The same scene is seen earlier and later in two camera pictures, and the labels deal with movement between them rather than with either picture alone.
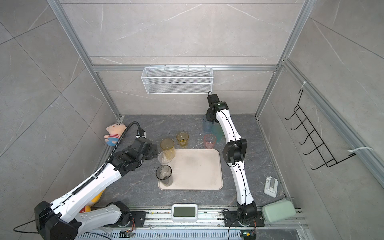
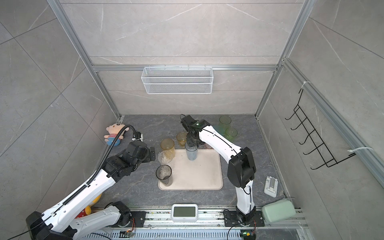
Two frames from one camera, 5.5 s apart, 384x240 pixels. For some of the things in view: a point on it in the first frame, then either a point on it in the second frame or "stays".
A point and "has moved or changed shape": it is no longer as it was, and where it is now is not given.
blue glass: (207, 125) has moved or changed shape
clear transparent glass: (165, 156) stays
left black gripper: (151, 154) stays
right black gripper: (208, 116) to (190, 143)
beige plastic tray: (196, 169) stays
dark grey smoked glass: (164, 173) stays
